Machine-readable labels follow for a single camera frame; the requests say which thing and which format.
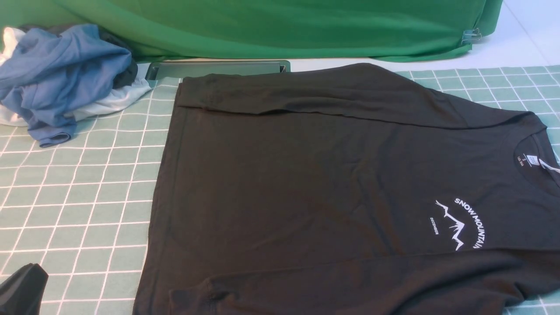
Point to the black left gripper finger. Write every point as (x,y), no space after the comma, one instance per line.
(22,292)

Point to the dark gray long-sleeve shirt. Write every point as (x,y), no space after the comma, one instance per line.
(347,191)

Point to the green checkered table mat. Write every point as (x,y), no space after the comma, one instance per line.
(82,210)

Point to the white crumpled garment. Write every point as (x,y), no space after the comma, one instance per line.
(117,99)

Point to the blue crumpled garment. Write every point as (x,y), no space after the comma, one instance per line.
(50,75)

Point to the green backdrop cloth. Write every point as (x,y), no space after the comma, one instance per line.
(388,30)

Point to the metal binder clip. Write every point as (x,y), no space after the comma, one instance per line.
(471,36)

